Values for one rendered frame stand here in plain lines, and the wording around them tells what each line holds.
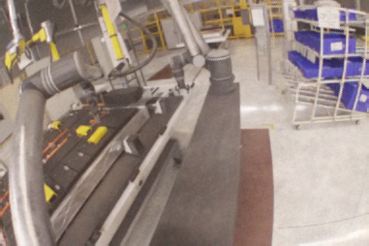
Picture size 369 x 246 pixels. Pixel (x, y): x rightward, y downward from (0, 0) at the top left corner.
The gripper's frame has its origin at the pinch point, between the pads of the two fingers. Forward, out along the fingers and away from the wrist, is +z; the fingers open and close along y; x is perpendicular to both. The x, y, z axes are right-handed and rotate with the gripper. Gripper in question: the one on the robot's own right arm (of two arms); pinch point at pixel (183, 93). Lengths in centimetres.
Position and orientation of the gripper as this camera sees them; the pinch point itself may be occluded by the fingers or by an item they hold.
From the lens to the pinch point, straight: 162.8
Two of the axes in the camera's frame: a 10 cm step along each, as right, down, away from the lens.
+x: 2.7, -5.3, 8.0
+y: 9.4, -0.4, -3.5
